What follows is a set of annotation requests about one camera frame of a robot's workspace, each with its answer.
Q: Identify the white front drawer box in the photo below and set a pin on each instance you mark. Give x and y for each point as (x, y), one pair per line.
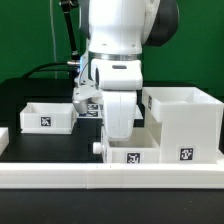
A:
(141, 148)

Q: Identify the white tag plate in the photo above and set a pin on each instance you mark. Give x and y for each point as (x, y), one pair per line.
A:
(95, 112)

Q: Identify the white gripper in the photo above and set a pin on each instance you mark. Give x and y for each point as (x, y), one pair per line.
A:
(119, 109)

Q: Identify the white drawer box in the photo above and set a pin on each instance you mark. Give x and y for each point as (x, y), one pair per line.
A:
(48, 118)
(141, 148)

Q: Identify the white drawer cabinet frame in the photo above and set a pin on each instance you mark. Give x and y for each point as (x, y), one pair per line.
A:
(185, 122)

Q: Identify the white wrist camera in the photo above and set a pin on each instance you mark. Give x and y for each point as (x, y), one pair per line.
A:
(84, 92)

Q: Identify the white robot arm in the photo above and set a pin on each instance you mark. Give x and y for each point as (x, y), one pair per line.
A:
(117, 31)

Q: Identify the white fence wall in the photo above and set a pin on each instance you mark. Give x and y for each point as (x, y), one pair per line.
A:
(93, 176)

